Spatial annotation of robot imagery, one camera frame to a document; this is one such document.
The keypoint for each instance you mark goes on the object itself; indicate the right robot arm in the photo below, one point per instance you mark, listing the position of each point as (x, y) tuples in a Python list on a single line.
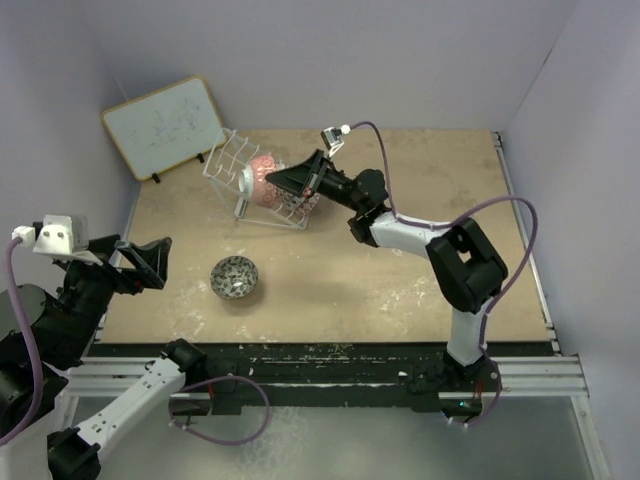
[(468, 270)]

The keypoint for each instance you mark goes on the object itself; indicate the brown patterned bowl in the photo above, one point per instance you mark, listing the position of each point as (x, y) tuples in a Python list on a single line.
[(282, 196)]

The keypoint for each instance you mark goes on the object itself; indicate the yellow framed whiteboard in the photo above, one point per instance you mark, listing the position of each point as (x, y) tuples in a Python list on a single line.
[(165, 128)]

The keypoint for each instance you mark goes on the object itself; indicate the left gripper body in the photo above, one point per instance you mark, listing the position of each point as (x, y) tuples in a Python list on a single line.
[(94, 285)]

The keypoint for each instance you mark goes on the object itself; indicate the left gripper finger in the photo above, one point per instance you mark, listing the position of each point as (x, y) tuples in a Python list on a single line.
[(153, 258), (133, 274)]

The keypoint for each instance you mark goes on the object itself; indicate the red patterned bowl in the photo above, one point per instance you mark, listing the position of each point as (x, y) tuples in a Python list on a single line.
[(307, 205)]

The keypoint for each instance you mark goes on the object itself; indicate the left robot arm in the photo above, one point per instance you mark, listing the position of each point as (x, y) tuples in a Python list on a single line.
[(54, 333)]

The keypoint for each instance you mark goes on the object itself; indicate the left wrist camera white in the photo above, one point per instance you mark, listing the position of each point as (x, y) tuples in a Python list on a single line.
[(60, 237)]

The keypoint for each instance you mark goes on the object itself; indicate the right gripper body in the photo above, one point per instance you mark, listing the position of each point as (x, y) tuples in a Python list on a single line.
[(336, 186)]

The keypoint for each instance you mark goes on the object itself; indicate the white wire dish rack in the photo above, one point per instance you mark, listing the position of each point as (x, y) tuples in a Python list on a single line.
[(222, 169)]

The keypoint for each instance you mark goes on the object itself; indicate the grey leaf bowl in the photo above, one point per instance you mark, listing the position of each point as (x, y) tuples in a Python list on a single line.
[(252, 182), (234, 277)]

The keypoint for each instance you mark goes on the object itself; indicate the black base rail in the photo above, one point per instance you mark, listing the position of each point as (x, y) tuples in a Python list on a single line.
[(227, 377)]

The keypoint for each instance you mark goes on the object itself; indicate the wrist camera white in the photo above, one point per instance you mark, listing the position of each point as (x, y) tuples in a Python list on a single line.
[(333, 138), (60, 237)]

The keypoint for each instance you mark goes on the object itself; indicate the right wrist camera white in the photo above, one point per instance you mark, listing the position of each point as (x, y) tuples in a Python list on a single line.
[(333, 138)]

